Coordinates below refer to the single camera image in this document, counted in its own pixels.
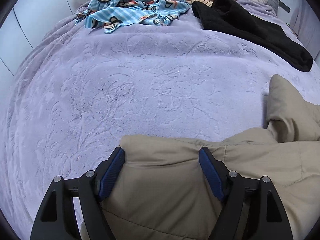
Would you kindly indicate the white wardrobe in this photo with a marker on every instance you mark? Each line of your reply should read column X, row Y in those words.
column 37, row 17

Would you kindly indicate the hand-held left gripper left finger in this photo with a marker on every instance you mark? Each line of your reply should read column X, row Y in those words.
column 111, row 175

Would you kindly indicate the beige puffer jacket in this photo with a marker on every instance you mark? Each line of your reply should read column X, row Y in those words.
column 162, row 180

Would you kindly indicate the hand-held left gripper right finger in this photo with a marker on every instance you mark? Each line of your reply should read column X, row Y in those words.
column 211, row 175

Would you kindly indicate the purple plush blanket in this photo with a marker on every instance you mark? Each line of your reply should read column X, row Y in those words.
column 125, row 80

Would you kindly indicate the blue monkey print cloth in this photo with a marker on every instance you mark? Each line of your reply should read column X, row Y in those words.
column 140, row 12

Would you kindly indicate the black garment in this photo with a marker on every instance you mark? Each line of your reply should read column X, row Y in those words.
column 237, row 22

